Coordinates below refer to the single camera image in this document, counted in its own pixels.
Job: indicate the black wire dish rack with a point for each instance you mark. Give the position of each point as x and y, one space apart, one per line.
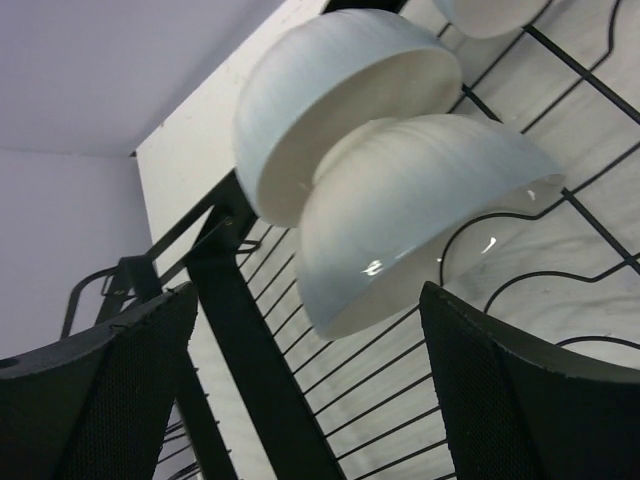
267 397

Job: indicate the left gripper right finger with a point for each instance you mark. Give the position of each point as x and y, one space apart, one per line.
518 407

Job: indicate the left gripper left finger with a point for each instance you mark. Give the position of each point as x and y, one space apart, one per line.
95 405

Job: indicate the white bowl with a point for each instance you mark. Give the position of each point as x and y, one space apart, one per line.
405 202
320 81
484 19

